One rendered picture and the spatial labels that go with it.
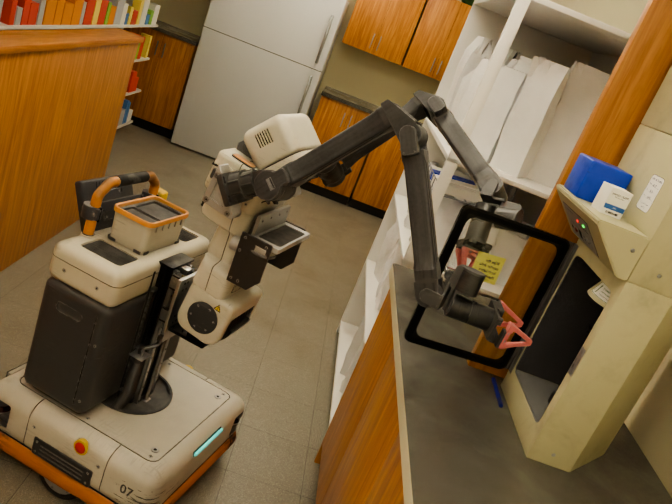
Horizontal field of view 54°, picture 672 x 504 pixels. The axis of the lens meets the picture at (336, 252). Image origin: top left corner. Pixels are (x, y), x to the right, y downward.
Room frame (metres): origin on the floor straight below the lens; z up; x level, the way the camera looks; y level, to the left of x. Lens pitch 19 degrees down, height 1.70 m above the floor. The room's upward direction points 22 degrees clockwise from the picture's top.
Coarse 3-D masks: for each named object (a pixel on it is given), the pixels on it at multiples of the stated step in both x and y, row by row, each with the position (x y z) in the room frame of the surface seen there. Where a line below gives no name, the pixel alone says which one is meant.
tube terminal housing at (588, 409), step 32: (640, 128) 1.64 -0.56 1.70; (640, 160) 1.56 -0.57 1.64; (640, 192) 1.48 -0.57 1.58; (640, 224) 1.41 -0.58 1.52; (640, 256) 1.34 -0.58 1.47; (640, 288) 1.34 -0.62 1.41; (608, 320) 1.34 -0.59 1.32; (640, 320) 1.34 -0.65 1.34; (608, 352) 1.34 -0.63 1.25; (640, 352) 1.34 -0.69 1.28; (512, 384) 1.59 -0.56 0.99; (576, 384) 1.34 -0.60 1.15; (608, 384) 1.34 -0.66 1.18; (640, 384) 1.45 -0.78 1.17; (512, 416) 1.50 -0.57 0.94; (544, 416) 1.36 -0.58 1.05; (576, 416) 1.34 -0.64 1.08; (608, 416) 1.37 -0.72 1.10; (544, 448) 1.34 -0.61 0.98; (576, 448) 1.34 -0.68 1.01
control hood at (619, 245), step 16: (560, 192) 1.61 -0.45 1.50; (576, 208) 1.48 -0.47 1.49; (592, 208) 1.44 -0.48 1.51; (592, 224) 1.38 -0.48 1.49; (608, 224) 1.33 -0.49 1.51; (624, 224) 1.39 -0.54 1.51; (608, 240) 1.33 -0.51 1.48; (624, 240) 1.33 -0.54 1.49; (640, 240) 1.34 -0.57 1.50; (608, 256) 1.34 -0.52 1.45; (624, 256) 1.33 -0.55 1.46; (624, 272) 1.34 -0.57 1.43
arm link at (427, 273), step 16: (400, 144) 1.53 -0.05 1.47; (416, 144) 1.52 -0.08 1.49; (416, 160) 1.54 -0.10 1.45; (416, 176) 1.54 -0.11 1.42; (416, 192) 1.53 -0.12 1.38; (416, 208) 1.52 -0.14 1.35; (432, 208) 1.53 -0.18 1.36; (416, 224) 1.51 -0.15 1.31; (432, 224) 1.51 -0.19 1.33; (416, 240) 1.50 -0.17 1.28; (432, 240) 1.50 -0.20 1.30; (416, 256) 1.49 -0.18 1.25; (432, 256) 1.48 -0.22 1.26; (416, 272) 1.47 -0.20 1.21; (432, 272) 1.47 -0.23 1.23; (416, 288) 1.47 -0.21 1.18; (432, 288) 1.46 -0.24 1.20
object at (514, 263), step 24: (480, 240) 1.60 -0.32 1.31; (504, 240) 1.61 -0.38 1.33; (528, 240) 1.62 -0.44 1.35; (456, 264) 1.59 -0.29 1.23; (480, 264) 1.60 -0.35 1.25; (504, 264) 1.61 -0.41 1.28; (528, 264) 1.63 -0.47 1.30; (480, 288) 1.61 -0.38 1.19; (504, 288) 1.62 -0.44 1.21; (528, 288) 1.63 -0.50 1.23; (432, 312) 1.59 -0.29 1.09; (504, 312) 1.63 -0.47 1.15; (432, 336) 1.60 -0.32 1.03; (456, 336) 1.61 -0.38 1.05; (480, 336) 1.62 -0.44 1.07
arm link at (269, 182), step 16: (384, 112) 1.58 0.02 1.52; (400, 112) 1.57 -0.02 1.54; (352, 128) 1.60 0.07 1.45; (368, 128) 1.59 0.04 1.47; (384, 128) 1.58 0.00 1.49; (400, 128) 1.56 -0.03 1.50; (416, 128) 1.55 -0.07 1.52; (336, 144) 1.60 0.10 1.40; (352, 144) 1.59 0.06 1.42; (304, 160) 1.61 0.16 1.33; (320, 160) 1.60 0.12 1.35; (336, 160) 1.61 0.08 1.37; (256, 176) 1.61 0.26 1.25; (272, 176) 1.60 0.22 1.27; (288, 176) 1.60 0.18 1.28; (304, 176) 1.60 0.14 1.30; (256, 192) 1.60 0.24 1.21; (272, 192) 1.59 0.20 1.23
